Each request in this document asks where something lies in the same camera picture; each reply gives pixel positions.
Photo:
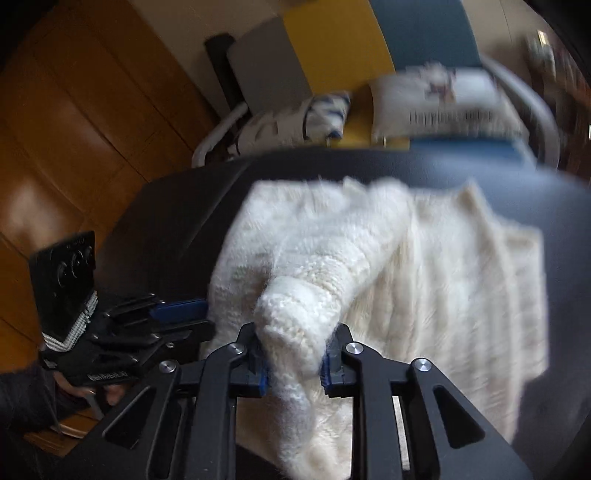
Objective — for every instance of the wooden desk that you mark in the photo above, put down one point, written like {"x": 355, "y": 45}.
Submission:
{"x": 577, "y": 115}

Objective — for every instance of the white knit sweater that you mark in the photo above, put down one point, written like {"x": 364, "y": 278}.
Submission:
{"x": 415, "y": 277}

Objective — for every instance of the grey yellow blue sofa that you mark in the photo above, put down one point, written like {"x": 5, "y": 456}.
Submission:
{"x": 332, "y": 41}

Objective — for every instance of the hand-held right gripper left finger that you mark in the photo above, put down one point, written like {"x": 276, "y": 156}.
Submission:
{"x": 263, "y": 378}

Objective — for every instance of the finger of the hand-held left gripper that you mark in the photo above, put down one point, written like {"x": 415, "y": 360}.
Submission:
{"x": 184, "y": 330}
{"x": 180, "y": 310}

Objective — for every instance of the grey deer print pillow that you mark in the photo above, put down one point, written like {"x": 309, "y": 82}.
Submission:
{"x": 461, "y": 101}

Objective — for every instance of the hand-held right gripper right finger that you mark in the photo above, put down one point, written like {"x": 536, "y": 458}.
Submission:
{"x": 325, "y": 369}

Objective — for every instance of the white printed pillow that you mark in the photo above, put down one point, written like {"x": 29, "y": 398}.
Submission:
{"x": 268, "y": 131}

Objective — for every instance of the person's left hand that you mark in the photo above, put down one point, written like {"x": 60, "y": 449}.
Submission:
{"x": 83, "y": 392}

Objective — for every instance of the group of jars and bottles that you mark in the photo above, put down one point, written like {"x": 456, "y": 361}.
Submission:
{"x": 540, "y": 46}

